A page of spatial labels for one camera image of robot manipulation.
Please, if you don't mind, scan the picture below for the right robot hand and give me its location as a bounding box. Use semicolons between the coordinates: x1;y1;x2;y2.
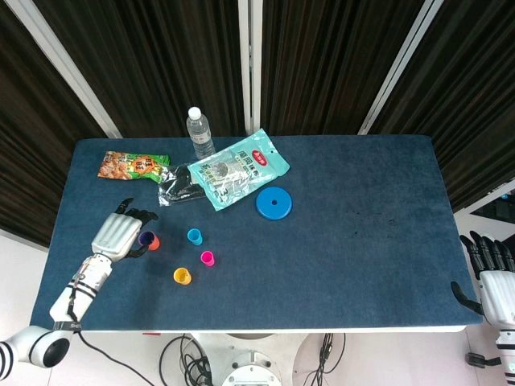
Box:
450;231;515;326

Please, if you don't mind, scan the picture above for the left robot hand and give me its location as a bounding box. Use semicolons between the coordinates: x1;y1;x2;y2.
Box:
91;196;159;265

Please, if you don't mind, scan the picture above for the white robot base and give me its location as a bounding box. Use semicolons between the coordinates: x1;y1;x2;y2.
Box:
188;332;319;386

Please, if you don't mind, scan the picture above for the black caster foot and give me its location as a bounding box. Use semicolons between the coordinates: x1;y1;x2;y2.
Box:
465;351;502;368

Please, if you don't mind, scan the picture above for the green orange snack bag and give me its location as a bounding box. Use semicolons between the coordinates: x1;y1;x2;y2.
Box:
97;150;171;183

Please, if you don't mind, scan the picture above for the clear black plastic bag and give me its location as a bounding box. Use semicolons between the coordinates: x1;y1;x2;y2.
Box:
157;162;208;207

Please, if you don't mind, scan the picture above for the dark background equipment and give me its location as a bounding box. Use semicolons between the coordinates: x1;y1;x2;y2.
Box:
468;191;515;223

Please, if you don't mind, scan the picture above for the dark brown curtain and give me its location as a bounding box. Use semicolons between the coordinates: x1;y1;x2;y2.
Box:
0;0;109;246
369;0;515;212
260;0;426;137
34;0;247;139

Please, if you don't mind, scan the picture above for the clear water bottle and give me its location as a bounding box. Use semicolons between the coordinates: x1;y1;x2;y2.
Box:
186;106;216;160

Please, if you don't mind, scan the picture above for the teal snack pouch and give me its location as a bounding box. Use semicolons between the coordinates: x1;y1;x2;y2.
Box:
187;128;290;212

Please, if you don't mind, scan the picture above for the blue round disc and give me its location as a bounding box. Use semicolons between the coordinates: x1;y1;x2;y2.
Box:
255;187;294;221

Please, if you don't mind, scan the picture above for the blue table cloth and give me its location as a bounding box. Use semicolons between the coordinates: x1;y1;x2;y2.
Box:
28;134;484;333

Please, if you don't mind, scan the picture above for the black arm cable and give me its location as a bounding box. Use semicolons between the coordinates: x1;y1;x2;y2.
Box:
66;277;160;386

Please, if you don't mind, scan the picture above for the black coiled floor cable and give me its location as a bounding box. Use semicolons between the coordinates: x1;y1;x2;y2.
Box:
159;334;214;386

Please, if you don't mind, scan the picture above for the white partition frame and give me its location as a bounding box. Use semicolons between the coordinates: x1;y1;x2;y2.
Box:
3;0;122;139
237;0;263;136
357;0;443;136

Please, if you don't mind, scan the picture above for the black thin floor cable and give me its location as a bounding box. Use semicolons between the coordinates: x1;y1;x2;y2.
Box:
301;332;347;386

